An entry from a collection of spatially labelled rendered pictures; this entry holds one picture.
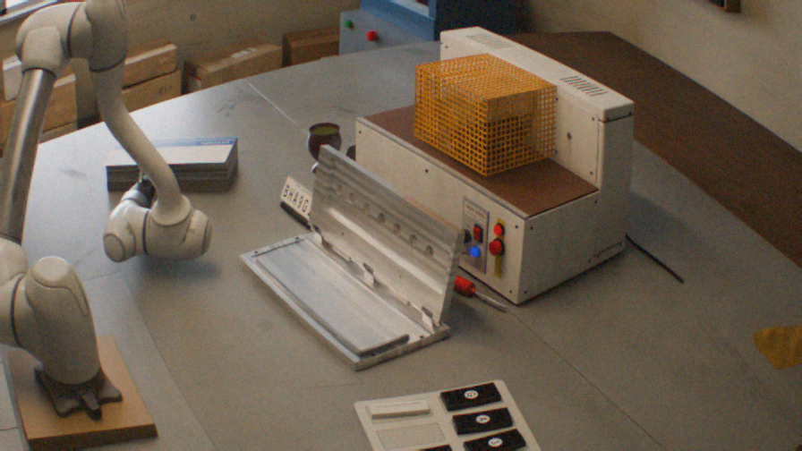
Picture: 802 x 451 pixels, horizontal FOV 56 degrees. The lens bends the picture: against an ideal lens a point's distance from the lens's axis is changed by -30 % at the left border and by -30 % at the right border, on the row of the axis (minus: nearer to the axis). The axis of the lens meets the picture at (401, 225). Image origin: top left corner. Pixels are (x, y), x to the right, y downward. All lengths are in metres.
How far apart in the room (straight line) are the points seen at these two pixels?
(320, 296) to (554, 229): 0.46
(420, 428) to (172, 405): 0.46
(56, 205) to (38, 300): 1.00
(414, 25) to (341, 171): 2.08
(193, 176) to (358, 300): 0.65
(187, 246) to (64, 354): 0.58
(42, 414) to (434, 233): 0.94
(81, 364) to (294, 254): 0.75
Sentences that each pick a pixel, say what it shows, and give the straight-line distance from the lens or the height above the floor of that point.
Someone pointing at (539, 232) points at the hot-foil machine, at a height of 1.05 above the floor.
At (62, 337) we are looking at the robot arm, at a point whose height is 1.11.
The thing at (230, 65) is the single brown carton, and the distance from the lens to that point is 5.19.
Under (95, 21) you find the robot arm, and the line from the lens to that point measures 1.80.
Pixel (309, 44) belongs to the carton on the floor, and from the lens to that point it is 5.39.
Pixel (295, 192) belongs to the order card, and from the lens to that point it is 2.33.
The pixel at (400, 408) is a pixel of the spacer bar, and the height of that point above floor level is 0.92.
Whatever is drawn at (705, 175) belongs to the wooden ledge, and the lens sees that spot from 2.74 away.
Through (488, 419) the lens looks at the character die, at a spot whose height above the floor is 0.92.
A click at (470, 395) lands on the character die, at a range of 1.75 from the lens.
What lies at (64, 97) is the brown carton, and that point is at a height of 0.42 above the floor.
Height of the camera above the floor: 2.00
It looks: 29 degrees down
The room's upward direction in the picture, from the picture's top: 1 degrees clockwise
